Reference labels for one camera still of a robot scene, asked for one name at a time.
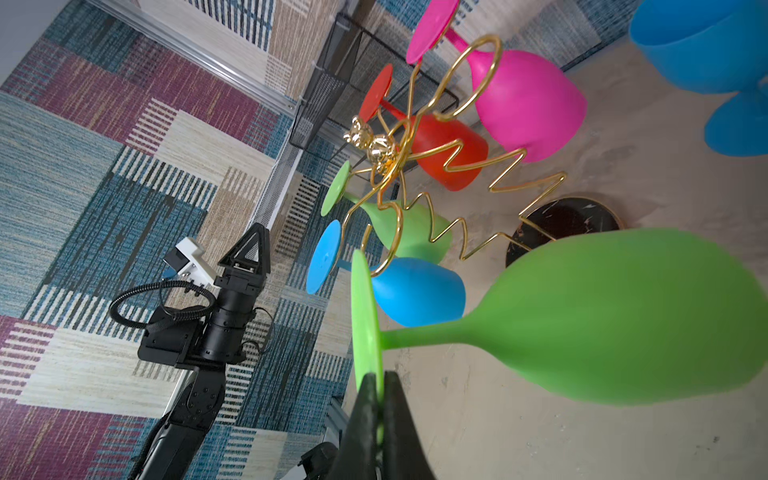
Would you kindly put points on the green wine glass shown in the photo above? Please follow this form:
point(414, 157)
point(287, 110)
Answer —
point(416, 227)
point(626, 317)

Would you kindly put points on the gold wine glass rack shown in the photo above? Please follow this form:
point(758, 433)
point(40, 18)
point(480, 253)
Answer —
point(451, 153)

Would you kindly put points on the blue wine glass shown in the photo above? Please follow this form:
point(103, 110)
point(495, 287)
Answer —
point(411, 291)
point(713, 47)

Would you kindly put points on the white wire basket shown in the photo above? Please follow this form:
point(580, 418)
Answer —
point(273, 196)

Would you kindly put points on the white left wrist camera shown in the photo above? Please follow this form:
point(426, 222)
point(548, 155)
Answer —
point(186, 261)

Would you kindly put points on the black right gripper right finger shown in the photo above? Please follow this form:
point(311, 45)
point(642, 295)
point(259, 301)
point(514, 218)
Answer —
point(403, 455)

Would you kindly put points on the magenta wine glass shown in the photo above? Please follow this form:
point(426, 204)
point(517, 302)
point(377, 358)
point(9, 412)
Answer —
point(522, 99)

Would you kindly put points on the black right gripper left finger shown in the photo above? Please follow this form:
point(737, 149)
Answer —
point(357, 454)

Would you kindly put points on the green front wine glass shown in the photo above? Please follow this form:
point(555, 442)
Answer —
point(626, 317)

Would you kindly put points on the black mesh shelf rack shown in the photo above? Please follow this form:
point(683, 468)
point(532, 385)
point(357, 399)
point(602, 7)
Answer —
point(350, 60)

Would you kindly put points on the blue front wine glass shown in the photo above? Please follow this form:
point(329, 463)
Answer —
point(411, 291)

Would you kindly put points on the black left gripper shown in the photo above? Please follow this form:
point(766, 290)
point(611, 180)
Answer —
point(245, 268)

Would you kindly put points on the green rear wine glass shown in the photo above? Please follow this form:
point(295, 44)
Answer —
point(416, 227)

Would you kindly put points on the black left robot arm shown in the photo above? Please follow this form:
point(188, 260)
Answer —
point(203, 340)

